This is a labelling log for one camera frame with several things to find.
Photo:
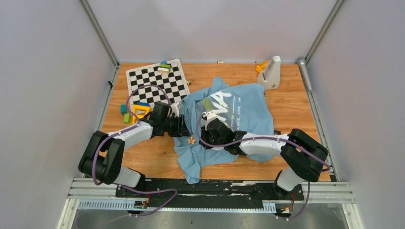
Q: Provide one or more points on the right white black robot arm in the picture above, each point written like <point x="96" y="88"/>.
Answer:
<point x="305" y="157"/>

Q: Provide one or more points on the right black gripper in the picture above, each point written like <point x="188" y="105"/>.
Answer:
<point x="204" y="135"/>

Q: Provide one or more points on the blue toy block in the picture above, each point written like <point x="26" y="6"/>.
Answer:
<point x="143" y="103"/>

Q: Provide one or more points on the orange plastic piece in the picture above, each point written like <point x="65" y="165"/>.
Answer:
<point x="261" y="66"/>

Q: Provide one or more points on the teal toy block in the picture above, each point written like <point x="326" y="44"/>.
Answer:
<point x="123" y="109"/>

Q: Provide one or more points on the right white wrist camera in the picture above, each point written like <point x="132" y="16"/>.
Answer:
<point x="209" y="116"/>

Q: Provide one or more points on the green toy block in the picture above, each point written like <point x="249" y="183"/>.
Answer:
<point x="127" y="118"/>

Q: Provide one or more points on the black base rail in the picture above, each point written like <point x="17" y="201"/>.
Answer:
<point x="231" y="194"/>

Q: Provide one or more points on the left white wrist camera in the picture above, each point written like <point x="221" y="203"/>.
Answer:
<point x="175" y="109"/>

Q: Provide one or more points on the stacked toy blocks on checkerboard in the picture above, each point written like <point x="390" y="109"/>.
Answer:
<point x="164" y="68"/>

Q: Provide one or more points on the black white checkerboard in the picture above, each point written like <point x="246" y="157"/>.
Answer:
<point x="147" y="85"/>

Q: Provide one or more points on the yellow triangle toy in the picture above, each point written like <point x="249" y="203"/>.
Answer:
<point x="139" y="111"/>

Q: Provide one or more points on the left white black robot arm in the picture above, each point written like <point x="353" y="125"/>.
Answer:
<point x="103" y="155"/>

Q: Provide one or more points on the white wedge stand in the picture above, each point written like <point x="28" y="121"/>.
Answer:
<point x="269" y="78"/>

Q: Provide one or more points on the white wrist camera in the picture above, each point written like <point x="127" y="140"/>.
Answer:
<point x="209" y="116"/>
<point x="175" y="109"/>

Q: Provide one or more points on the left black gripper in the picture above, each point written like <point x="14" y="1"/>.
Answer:
<point x="181" y="130"/>

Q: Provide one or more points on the light blue printed t-shirt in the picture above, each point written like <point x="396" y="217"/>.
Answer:
<point x="241" y="108"/>

